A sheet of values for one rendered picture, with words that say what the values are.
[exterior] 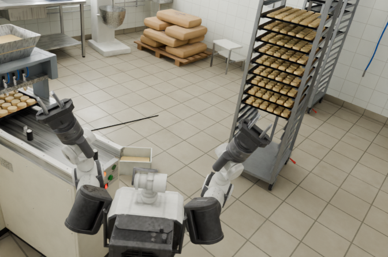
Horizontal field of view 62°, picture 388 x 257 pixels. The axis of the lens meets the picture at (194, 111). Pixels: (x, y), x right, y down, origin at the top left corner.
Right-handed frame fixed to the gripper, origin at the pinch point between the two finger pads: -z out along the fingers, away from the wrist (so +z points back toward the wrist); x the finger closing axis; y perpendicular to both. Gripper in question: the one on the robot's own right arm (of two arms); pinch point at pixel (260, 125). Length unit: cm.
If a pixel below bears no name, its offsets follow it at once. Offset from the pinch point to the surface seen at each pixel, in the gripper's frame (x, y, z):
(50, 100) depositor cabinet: 117, 20, 116
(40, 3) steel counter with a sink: 313, 172, 215
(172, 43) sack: 179, 315, 238
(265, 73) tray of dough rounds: 19, 139, 68
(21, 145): 86, -25, 91
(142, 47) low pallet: 234, 322, 293
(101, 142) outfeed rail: 59, 4, 85
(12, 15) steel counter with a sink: 324, 140, 232
